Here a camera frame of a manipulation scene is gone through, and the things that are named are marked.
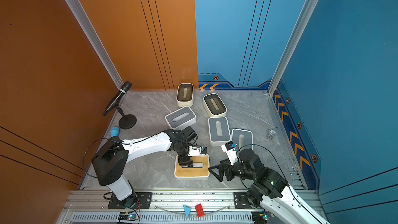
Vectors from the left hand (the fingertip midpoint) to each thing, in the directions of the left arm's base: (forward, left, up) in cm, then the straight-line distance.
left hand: (193, 156), depth 85 cm
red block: (-25, -4, -1) cm, 25 cm away
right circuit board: (-27, -32, -2) cm, 42 cm away
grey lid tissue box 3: (+10, -29, +1) cm, 31 cm away
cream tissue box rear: (+43, +8, +4) cm, 44 cm away
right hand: (-10, -12, +12) cm, 20 cm away
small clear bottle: (+14, -46, +3) cm, 48 cm away
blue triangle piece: (-25, +1, -2) cm, 25 cm away
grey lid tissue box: (+25, +8, +1) cm, 26 cm away
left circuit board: (-27, +28, -4) cm, 40 cm away
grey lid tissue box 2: (+16, -15, +1) cm, 22 cm away
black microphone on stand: (+23, +45, -2) cm, 50 cm away
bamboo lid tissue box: (-9, -4, +2) cm, 10 cm away
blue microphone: (+14, +49, +1) cm, 51 cm away
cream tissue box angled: (+34, -12, +3) cm, 36 cm away
